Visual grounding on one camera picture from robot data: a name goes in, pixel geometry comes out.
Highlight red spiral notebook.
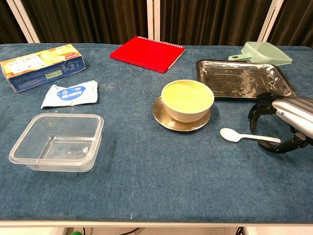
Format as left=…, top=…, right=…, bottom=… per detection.
left=110, top=36, right=186, bottom=74

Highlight clear plastic container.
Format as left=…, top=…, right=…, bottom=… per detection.
left=9, top=113, right=104, bottom=173

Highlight silver metal plate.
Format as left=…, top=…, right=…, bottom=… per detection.
left=152, top=95, right=212, bottom=132

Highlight metal tray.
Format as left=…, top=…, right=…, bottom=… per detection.
left=196, top=59, right=297, bottom=99

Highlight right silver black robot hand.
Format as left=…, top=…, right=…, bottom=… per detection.
left=248, top=92, right=313, bottom=155

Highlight blue table cloth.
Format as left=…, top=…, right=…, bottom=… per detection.
left=0, top=43, right=313, bottom=223

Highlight dark pleated curtain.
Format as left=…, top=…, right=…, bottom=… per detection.
left=0, top=0, right=313, bottom=47

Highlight blue yellow biscuit box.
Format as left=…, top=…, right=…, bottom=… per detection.
left=0, top=44, right=87, bottom=94

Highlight pale green plastic dustpan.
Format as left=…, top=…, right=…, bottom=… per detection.
left=227, top=41, right=293, bottom=66

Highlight beige bowl yellow contents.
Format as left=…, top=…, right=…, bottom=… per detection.
left=161, top=79, right=215, bottom=123

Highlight white metal frame post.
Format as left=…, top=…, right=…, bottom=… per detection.
left=146, top=0, right=161, bottom=45
left=257, top=0, right=285, bottom=43
left=6, top=0, right=41, bottom=44

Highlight white plastic spoon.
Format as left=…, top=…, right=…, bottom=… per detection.
left=220, top=127, right=281, bottom=143

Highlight white blue wipes packet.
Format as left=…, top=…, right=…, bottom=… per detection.
left=41, top=80, right=99, bottom=110

